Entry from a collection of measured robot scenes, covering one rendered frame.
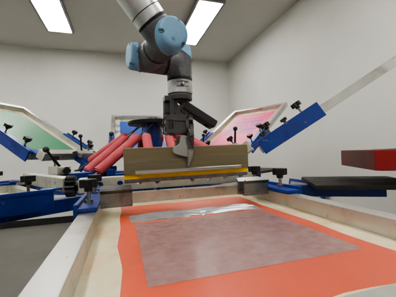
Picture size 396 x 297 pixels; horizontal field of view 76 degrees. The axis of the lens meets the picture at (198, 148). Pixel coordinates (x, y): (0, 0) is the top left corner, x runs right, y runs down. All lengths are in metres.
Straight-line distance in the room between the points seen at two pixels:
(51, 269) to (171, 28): 0.49
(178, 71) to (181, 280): 0.57
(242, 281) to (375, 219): 0.32
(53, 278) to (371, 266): 0.40
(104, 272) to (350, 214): 0.48
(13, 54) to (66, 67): 0.81
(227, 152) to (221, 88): 4.67
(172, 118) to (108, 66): 4.44
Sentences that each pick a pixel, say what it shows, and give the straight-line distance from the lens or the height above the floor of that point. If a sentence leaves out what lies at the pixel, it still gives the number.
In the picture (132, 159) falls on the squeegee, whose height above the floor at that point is 1.11.
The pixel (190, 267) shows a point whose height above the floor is 0.96.
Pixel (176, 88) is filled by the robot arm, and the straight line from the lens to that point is 0.75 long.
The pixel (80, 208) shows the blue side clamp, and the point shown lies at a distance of 0.64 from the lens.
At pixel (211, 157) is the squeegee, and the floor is 1.10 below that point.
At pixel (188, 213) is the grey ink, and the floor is 0.96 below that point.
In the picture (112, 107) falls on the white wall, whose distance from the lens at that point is 4.95.
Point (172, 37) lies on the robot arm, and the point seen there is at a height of 1.37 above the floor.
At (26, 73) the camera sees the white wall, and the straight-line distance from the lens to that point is 5.29.
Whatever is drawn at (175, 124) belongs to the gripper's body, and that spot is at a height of 1.20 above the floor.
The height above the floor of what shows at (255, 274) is 0.96.
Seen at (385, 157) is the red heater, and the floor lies 1.07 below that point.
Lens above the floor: 1.12
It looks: 1 degrees up
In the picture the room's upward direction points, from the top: 2 degrees counter-clockwise
